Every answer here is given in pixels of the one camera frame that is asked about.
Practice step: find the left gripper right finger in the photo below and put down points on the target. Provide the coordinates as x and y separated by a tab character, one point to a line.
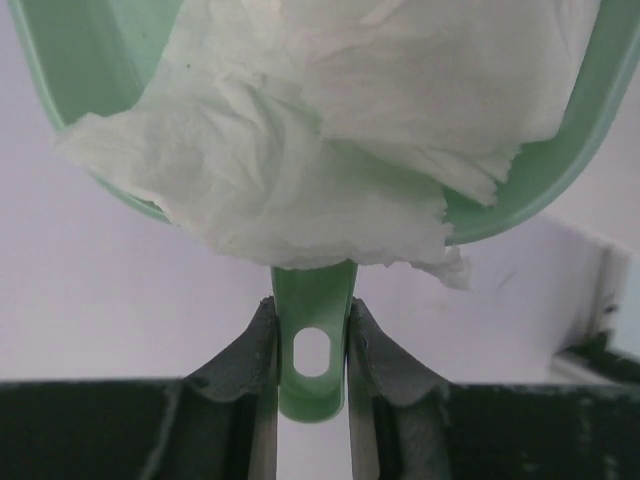
408	422

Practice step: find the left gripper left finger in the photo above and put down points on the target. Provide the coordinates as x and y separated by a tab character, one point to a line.
220	422

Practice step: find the paper scrap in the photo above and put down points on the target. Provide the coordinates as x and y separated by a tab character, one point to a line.
221	142

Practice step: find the paper scrap mid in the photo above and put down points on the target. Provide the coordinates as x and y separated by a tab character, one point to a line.
452	89

